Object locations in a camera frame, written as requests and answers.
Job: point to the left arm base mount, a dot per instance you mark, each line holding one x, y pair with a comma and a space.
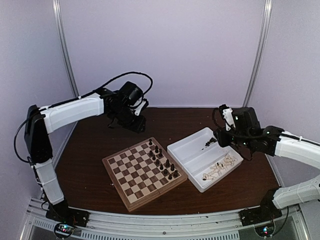
77, 218

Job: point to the dark chess pieces pile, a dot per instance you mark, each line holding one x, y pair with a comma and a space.
208, 143

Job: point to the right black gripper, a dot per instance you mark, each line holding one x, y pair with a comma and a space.
222, 140

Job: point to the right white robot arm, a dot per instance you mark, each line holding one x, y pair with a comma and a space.
263, 170

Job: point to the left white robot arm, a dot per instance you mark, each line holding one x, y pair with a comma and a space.
41, 122

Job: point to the white divided plastic tray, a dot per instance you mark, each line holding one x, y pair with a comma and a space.
189, 155

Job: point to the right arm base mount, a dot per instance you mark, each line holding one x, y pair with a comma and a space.
263, 213

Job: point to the aluminium frame rail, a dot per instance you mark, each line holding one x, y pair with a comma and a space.
225, 225

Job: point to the white chess pieces pile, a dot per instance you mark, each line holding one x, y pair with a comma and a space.
220, 168

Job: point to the wooden chessboard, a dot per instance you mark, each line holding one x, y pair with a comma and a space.
137, 178

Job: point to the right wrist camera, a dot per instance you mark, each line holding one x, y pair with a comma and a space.
227, 114

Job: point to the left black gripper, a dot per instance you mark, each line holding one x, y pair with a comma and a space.
137, 126

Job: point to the dark chess king piece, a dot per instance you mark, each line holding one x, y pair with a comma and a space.
167, 163

